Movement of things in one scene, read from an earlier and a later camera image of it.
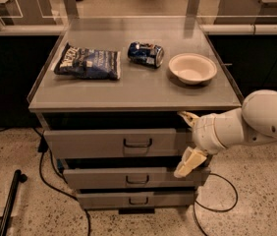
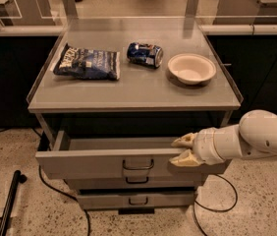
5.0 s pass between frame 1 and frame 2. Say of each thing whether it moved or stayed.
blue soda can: stayed
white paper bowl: stayed
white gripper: moved
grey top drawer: moved
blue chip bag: stayed
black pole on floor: stayed
